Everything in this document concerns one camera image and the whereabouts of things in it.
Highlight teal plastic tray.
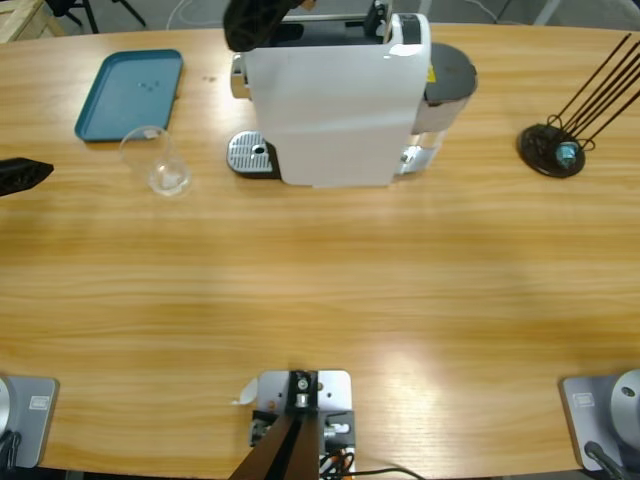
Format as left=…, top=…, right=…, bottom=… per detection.
left=73, top=48, right=185, bottom=144

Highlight thick black cable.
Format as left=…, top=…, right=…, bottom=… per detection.
left=319, top=464, right=419, bottom=480

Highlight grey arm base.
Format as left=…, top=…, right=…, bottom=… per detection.
left=0, top=375, right=60, bottom=471
left=558, top=369, right=640, bottom=472

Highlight light wooden crate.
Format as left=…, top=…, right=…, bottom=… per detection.
left=0, top=0, right=67, bottom=45

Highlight clear drinking glass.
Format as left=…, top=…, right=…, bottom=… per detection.
left=118, top=124, right=194, bottom=198

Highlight white capsule coffee machine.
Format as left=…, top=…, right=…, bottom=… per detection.
left=229, top=0, right=434, bottom=191

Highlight black aluminium profile post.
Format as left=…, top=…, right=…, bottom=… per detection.
left=234, top=369, right=321, bottom=480

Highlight black stand legs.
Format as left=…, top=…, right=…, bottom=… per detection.
left=47, top=0, right=147, bottom=35

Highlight black capsule holder with rods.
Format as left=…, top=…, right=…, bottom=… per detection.
left=517, top=32, right=640, bottom=179

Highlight silver slotted drip tray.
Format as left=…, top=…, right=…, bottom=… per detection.
left=227, top=129, right=281, bottom=180

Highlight white floor cable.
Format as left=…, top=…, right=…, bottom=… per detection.
left=166, top=0, right=229, bottom=29

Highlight grey metal mount plate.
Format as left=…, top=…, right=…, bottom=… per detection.
left=249, top=369, right=357, bottom=449

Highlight orange cable connector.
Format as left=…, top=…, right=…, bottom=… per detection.
left=319, top=449, right=351, bottom=471

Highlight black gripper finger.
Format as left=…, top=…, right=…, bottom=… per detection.
left=0, top=157, right=54, bottom=199
left=222, top=0, right=297, bottom=53

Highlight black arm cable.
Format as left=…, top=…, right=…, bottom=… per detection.
left=0, top=429, right=22, bottom=471
left=583, top=439, right=626, bottom=480

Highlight white tape tab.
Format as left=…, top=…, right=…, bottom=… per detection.
left=230, top=377, right=260, bottom=406

